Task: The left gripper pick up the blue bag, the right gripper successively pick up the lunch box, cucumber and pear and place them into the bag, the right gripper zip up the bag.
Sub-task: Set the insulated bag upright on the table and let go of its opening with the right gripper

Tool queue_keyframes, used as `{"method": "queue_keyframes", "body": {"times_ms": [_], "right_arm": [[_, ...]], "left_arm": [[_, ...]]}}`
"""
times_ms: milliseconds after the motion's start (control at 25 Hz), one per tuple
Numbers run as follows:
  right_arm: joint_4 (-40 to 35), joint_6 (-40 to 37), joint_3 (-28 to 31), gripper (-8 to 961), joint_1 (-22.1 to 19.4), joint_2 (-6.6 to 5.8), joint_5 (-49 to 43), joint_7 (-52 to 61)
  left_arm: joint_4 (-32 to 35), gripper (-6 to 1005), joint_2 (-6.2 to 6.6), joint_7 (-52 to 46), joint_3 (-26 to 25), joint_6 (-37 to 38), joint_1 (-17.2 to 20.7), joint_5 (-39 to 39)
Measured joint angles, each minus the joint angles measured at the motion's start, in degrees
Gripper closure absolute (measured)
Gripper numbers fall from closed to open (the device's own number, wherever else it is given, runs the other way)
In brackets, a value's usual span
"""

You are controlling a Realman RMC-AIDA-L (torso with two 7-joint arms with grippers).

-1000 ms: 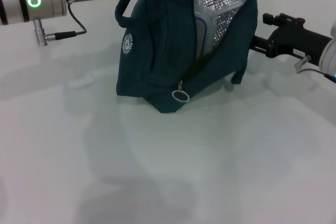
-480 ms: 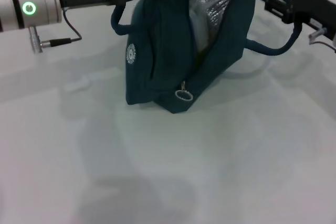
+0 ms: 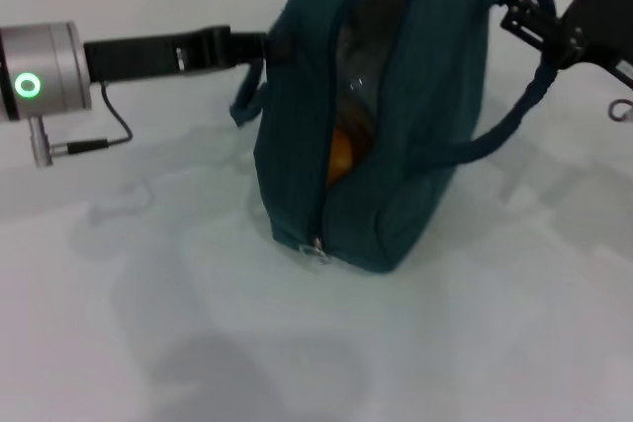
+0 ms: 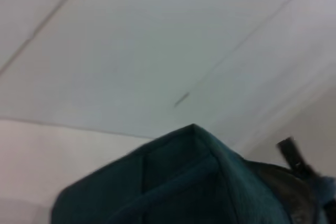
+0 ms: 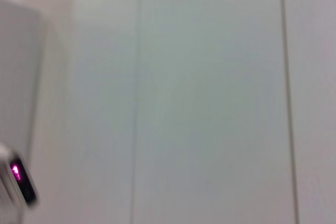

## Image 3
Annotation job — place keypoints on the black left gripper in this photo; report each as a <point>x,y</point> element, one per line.
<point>148,56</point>

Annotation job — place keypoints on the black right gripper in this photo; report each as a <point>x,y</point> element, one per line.
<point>601,17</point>

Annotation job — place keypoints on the orange pear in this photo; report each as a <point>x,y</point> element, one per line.
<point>341,157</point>

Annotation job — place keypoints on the dark teal insulated lunch bag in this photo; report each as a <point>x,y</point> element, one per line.
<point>420,120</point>

